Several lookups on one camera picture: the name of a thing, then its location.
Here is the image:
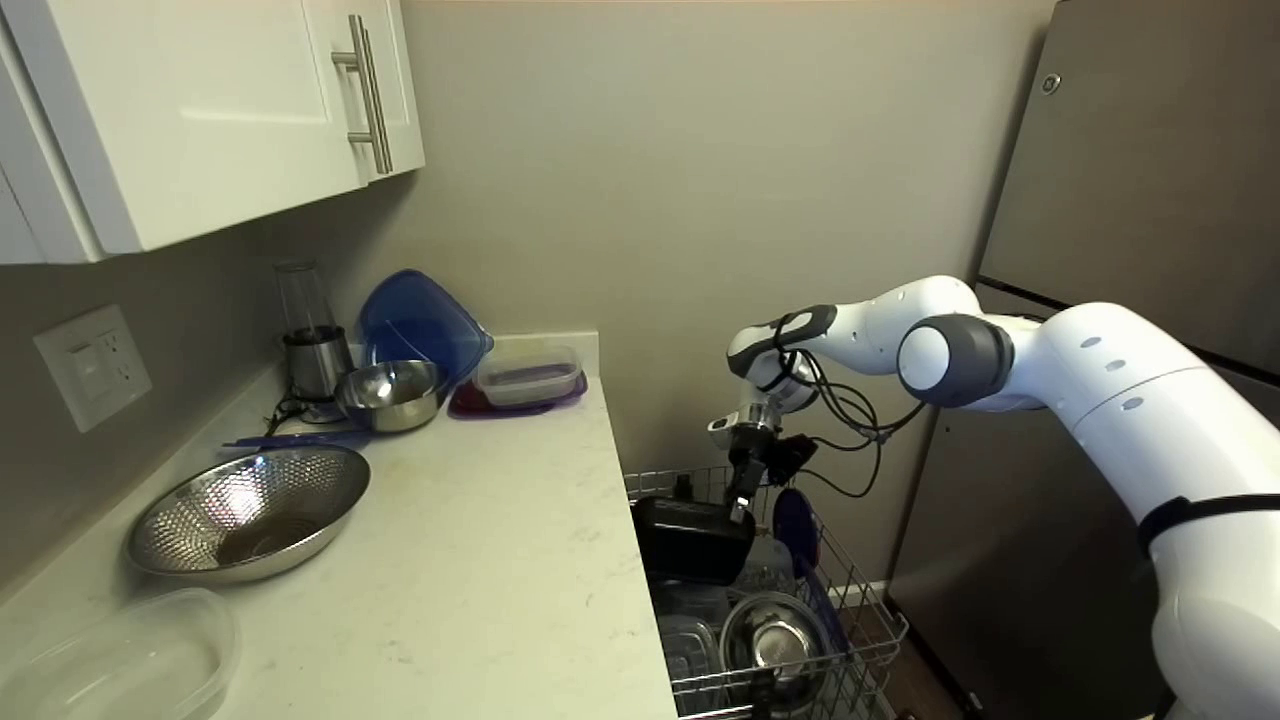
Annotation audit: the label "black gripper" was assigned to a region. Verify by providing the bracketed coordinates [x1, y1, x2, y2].
[707, 408, 816, 521]

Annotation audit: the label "black lunch box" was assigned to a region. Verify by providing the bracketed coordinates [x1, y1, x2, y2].
[633, 497, 755, 583]

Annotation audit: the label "white wall outlet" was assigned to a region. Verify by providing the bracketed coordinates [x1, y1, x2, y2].
[30, 305, 152, 431]

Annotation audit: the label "clear container front counter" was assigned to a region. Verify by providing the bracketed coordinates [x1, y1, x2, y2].
[0, 589, 238, 720]

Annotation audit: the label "white wire dishwasher rack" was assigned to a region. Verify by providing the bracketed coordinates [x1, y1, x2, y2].
[627, 478, 906, 720]

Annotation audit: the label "lower steel bowl in rack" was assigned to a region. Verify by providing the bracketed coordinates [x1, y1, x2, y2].
[719, 594, 829, 694]

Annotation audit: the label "blue container on counter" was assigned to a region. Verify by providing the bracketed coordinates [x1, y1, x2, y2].
[354, 270, 491, 396]

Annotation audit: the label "small steel bowl on counter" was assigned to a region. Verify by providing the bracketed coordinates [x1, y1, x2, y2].
[338, 359, 439, 436]

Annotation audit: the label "steel colander bowl on counter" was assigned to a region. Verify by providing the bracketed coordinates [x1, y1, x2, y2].
[122, 446, 371, 583]

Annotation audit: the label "white upper cabinet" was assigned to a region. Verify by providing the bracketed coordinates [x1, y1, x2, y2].
[0, 0, 424, 264]

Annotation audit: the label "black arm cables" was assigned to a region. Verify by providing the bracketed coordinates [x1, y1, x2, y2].
[778, 349, 930, 506]

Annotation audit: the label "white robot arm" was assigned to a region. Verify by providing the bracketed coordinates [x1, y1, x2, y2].
[729, 276, 1280, 720]

